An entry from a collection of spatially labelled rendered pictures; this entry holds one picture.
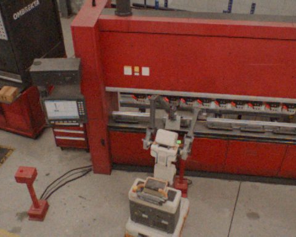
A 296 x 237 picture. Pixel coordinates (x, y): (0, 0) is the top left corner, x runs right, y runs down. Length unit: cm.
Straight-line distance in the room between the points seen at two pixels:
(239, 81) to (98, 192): 239
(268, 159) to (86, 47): 273
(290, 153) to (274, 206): 74
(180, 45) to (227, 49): 50
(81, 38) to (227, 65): 163
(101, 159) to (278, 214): 243
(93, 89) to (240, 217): 245
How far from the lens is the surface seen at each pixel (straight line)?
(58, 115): 410
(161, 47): 396
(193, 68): 408
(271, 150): 481
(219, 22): 384
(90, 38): 382
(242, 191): 510
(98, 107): 432
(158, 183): 386
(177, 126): 438
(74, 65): 381
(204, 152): 477
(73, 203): 494
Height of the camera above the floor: 389
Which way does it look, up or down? 40 degrees down
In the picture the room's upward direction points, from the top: 1 degrees counter-clockwise
